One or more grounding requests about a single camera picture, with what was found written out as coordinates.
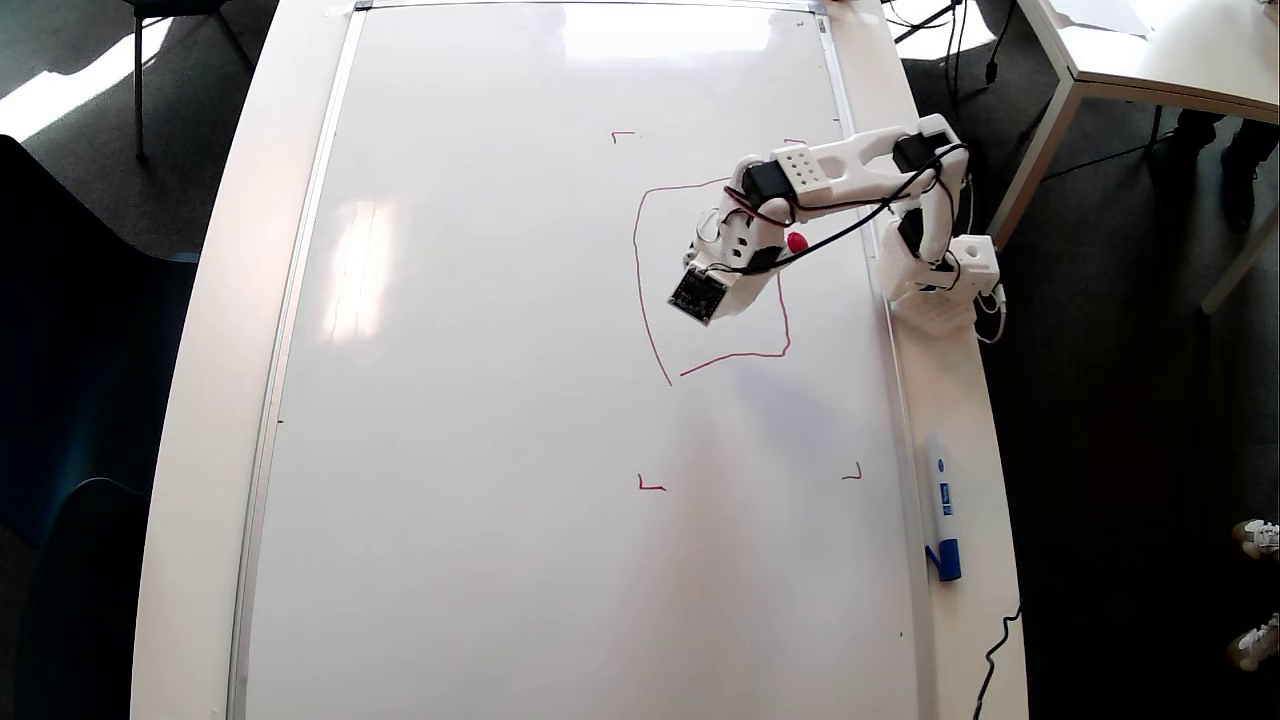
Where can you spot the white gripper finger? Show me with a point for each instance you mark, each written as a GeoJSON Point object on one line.
{"type": "Point", "coordinates": [750, 295]}

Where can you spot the red whiteboard marker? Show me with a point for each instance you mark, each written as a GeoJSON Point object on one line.
{"type": "Point", "coordinates": [797, 241]}

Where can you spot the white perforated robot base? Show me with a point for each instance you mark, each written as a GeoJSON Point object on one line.
{"type": "Point", "coordinates": [935, 312]}

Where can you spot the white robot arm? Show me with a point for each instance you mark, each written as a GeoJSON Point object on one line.
{"type": "Point", "coordinates": [850, 165]}

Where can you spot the blue whiteboard marker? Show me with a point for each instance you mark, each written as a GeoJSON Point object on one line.
{"type": "Point", "coordinates": [942, 500]}

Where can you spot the dark trouser leg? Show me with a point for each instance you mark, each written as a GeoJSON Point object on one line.
{"type": "Point", "coordinates": [1198, 140]}
{"type": "Point", "coordinates": [1258, 170]}

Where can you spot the white side table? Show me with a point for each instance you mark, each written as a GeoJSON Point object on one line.
{"type": "Point", "coordinates": [1180, 50]}

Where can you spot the black metal chair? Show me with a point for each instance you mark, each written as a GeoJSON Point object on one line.
{"type": "Point", "coordinates": [170, 6]}

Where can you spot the dark blue chair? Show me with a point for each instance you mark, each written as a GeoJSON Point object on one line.
{"type": "Point", "coordinates": [80, 350]}
{"type": "Point", "coordinates": [80, 600]}

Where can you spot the black wrist camera board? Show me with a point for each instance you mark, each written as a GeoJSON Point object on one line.
{"type": "Point", "coordinates": [697, 293]}

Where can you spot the white whiteboard with metal frame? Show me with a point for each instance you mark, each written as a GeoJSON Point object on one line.
{"type": "Point", "coordinates": [450, 400]}

